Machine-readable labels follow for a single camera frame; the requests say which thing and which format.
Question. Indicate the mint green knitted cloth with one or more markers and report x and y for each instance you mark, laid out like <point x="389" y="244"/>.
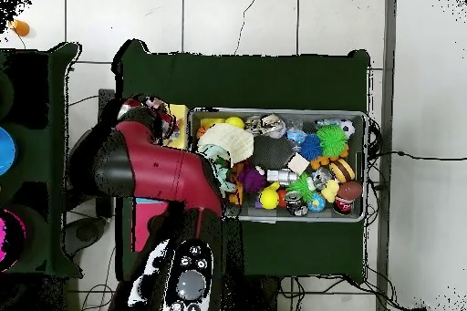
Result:
<point x="224" y="178"/>

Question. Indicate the confetti print cloth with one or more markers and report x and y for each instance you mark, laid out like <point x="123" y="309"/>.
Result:
<point x="153" y="102"/>

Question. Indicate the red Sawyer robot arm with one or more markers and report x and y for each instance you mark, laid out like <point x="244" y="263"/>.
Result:
<point x="160" y="168"/>

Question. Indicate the wooden box with three holes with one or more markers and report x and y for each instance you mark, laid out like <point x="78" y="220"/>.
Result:
<point x="182" y="132"/>

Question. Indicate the cream knitted cloth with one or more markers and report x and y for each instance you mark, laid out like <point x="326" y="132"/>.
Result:
<point x="230" y="139"/>

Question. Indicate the purple spiky monster toy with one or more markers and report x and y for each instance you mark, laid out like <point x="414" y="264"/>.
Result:
<point x="251" y="179"/>

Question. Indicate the plain yellow ball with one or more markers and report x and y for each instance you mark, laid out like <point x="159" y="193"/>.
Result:
<point x="234" y="122"/>

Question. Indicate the orange toy basketball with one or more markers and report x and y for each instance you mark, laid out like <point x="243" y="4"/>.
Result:
<point x="201" y="131"/>

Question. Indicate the silver drink can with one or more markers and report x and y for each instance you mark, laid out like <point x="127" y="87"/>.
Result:
<point x="271" y="125"/>

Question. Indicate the small blue spiky puffer ball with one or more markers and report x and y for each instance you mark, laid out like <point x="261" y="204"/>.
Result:
<point x="310" y="147"/>

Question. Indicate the green spiky puffer ball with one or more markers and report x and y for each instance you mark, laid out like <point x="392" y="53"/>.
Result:
<point x="331" y="140"/>

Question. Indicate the brown toy football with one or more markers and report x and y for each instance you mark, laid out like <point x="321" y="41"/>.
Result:
<point x="349" y="190"/>

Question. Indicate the dark green side table cloth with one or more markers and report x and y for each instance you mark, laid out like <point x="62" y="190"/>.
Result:
<point x="58" y="143"/>

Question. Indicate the blue bowl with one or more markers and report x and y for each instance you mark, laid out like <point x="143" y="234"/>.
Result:
<point x="5" y="150"/>

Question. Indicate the magenta bowl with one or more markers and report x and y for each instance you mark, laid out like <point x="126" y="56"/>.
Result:
<point x="2" y="238"/>

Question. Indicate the small orange floor object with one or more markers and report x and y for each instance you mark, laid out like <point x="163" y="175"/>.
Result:
<point x="22" y="28"/>

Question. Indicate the black frame beside table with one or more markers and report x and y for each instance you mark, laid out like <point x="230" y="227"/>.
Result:
<point x="106" y="94"/>

